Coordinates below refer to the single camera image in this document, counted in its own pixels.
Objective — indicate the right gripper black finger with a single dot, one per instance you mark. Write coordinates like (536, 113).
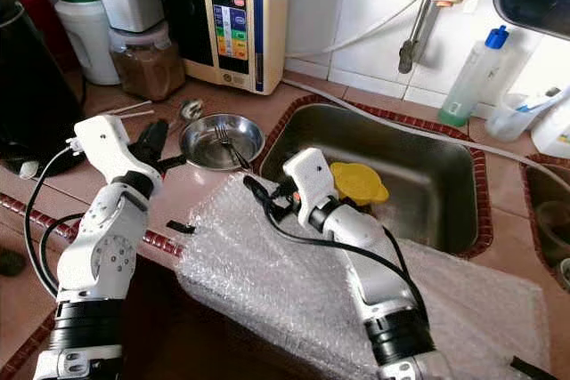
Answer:
(256, 191)

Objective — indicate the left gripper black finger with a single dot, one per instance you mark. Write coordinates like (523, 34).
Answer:
(150, 141)

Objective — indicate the round steel bowl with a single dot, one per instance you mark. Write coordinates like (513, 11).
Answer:
(201, 154)

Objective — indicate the yellow plastic cup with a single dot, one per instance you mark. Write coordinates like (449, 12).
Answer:
(361, 184)

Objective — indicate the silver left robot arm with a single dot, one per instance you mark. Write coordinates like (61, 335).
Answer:
(107, 255)

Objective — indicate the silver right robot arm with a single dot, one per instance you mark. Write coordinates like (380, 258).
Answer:
(374, 264)

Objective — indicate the black tape strip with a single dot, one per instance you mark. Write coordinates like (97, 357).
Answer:
(533, 367)
(180, 227)

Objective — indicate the jar of brown powder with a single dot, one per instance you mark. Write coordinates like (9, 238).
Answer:
(147, 73)

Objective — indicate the clear bubble wrap sheet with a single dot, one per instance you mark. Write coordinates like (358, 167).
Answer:
(267, 287)

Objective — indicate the white filter canister green band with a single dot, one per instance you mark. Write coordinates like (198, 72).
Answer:
(89, 46)

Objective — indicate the black rounded kettle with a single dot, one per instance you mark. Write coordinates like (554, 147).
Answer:
(36, 95)

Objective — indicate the beige water ionizer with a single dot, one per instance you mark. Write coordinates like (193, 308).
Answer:
(236, 42)

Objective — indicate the steel sink basin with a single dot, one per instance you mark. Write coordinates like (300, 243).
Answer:
(423, 166)
(552, 220)

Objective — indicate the dark green oblong object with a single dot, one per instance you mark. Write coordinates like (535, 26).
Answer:
(12, 262)

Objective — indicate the clear bottle blue cap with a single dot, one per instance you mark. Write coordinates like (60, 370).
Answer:
(472, 82)

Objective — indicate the clear plastic measuring cup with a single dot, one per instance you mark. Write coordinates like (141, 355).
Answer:
(512, 120)

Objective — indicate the white plastic bottle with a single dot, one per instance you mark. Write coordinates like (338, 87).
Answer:
(552, 126)

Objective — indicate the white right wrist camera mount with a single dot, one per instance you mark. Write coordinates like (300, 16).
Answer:
(312, 175)

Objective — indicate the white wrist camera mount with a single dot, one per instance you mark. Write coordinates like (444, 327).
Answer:
(105, 144)
(312, 175)

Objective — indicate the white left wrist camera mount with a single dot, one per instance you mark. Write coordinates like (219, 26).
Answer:
(105, 144)

